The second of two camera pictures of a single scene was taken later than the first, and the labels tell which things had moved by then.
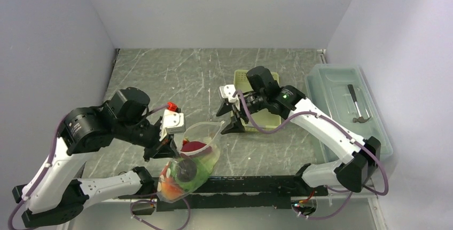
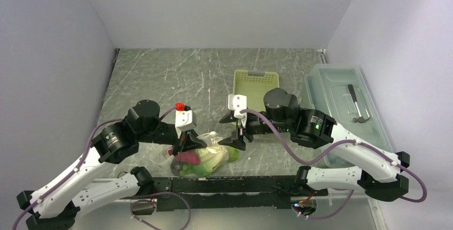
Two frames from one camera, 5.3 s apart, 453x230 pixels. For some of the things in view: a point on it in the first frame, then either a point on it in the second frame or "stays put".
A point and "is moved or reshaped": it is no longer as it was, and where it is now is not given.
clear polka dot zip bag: [197, 149] is moved or reshaped
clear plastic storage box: [340, 93] stays put
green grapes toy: [186, 170] to [176, 167]
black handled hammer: [360, 119] stays put
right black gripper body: [256, 100] to [256, 125]
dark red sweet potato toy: [192, 146] is moved or reshaped
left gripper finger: [165, 149] to [186, 142]
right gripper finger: [225, 108] to [229, 118]
